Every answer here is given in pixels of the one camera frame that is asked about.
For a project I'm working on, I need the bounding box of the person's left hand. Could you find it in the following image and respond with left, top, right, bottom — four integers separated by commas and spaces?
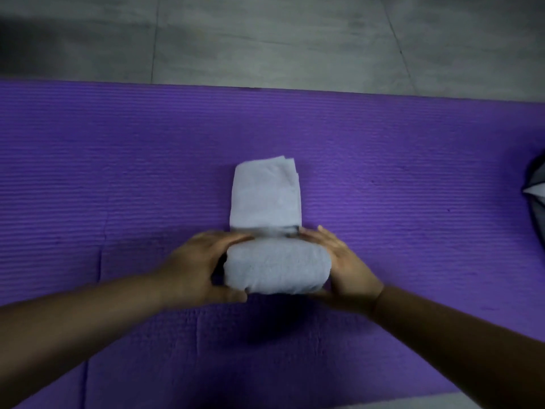
155, 229, 255, 310

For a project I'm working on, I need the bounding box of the person's right hand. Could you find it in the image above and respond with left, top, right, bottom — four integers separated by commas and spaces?
297, 225, 385, 316

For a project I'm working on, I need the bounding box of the light grey towel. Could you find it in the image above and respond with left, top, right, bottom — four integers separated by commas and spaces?
223, 155, 333, 295

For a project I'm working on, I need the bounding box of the dark grey towel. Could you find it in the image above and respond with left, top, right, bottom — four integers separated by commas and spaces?
522, 153, 545, 254

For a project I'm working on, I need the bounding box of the person's right forearm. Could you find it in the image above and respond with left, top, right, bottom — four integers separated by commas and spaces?
370, 285, 545, 409

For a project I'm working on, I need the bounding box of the person's left forearm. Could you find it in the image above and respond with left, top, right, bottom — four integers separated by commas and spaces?
0, 271, 171, 409

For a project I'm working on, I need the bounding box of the purple yoga mat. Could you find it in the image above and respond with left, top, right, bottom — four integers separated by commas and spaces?
0, 78, 545, 409

